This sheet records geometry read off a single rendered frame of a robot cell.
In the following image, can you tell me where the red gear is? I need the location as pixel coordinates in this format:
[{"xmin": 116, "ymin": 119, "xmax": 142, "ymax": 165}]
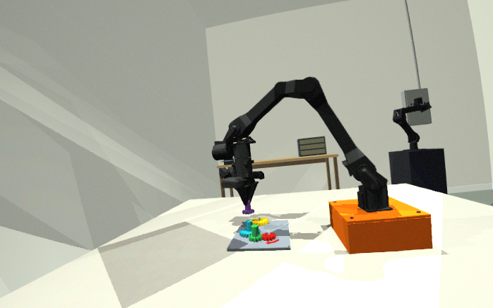
[{"xmin": 262, "ymin": 232, "xmax": 275, "ymax": 241}]

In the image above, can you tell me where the purple gear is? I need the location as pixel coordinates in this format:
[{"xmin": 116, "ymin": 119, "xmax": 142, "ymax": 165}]
[{"xmin": 242, "ymin": 201, "xmax": 255, "ymax": 215}]

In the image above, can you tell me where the green gear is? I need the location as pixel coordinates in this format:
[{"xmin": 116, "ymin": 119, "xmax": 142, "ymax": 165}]
[{"xmin": 249, "ymin": 225, "xmax": 263, "ymax": 242}]

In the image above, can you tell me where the teal gear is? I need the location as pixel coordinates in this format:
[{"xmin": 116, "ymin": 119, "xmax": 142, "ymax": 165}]
[{"xmin": 239, "ymin": 220, "xmax": 252, "ymax": 237}]

